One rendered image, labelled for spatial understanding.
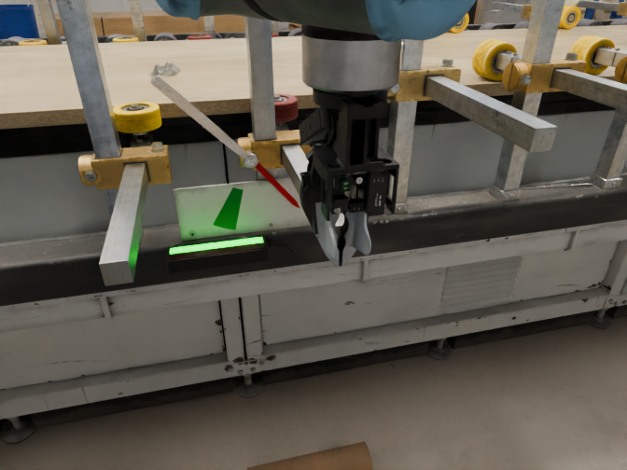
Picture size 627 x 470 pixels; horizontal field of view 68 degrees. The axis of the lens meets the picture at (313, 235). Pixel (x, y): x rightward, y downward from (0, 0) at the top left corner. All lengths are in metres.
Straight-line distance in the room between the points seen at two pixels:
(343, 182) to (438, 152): 0.75
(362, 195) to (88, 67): 0.46
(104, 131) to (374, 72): 0.49
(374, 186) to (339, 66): 0.12
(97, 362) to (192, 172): 0.61
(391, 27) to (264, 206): 0.64
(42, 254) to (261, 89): 0.46
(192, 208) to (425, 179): 0.61
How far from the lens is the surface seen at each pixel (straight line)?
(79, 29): 0.76
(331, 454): 1.27
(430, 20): 0.23
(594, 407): 1.67
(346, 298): 1.34
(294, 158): 0.74
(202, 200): 0.82
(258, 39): 0.76
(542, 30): 0.95
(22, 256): 0.92
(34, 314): 1.02
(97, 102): 0.78
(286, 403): 1.46
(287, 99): 0.91
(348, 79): 0.41
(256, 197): 0.82
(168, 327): 1.31
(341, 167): 0.43
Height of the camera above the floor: 1.13
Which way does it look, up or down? 31 degrees down
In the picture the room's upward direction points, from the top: straight up
